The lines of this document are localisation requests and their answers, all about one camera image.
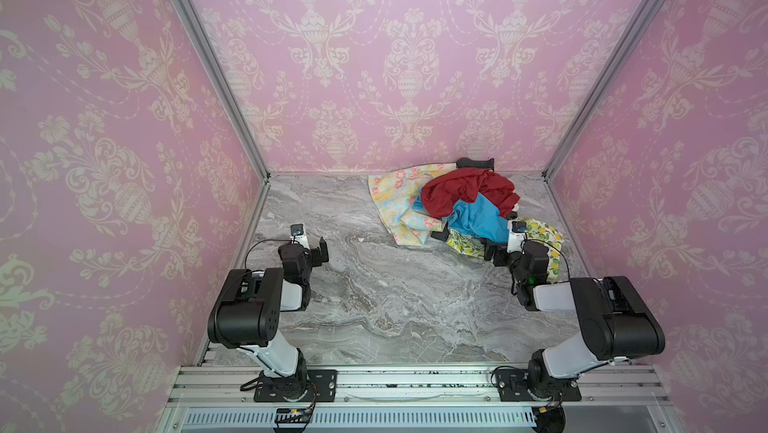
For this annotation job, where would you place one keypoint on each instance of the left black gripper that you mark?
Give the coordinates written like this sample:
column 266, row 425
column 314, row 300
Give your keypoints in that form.
column 322, row 258

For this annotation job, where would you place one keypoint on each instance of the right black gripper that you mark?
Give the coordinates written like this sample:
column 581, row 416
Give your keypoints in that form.
column 498, row 254

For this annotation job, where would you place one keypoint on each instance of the turquoise blue cloth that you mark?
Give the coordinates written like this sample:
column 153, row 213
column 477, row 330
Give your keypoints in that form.
column 480, row 219

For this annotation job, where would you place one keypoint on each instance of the black cloth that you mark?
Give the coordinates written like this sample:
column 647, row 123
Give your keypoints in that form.
column 467, row 163

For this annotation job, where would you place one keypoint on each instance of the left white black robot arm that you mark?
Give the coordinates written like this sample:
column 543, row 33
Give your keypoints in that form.
column 246, row 316

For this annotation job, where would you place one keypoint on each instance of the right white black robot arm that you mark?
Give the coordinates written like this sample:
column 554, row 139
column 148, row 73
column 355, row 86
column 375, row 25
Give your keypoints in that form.
column 615, row 325

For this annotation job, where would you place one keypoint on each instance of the lemon print cloth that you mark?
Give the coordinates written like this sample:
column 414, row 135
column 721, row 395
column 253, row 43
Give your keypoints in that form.
column 537, row 232

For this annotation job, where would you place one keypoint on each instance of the dark red cloth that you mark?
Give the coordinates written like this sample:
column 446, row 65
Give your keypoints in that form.
column 441, row 194

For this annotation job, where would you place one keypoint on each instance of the pastel floral yellow cloth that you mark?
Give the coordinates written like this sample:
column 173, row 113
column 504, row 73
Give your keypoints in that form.
column 394, row 195

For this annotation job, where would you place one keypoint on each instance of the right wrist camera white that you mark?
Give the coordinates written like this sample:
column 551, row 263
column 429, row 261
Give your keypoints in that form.
column 517, row 235

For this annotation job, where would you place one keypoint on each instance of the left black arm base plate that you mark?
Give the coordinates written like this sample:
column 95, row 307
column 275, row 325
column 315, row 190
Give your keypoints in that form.
column 315, row 385

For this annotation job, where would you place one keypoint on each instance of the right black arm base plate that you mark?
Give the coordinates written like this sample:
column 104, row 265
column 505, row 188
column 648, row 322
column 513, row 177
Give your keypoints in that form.
column 517, row 385

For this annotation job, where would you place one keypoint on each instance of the aluminium front rail frame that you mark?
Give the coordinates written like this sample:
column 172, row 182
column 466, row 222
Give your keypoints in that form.
column 419, row 398

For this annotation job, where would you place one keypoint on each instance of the left aluminium corner post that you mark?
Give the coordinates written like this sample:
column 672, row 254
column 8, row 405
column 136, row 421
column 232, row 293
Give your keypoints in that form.
column 194, row 27

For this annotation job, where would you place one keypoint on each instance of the aluminium corner post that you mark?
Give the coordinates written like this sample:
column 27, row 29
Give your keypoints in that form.
column 194, row 27
column 636, row 27

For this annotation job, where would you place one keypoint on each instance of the right aluminium corner post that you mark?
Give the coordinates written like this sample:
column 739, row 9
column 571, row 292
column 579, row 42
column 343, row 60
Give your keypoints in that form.
column 636, row 27

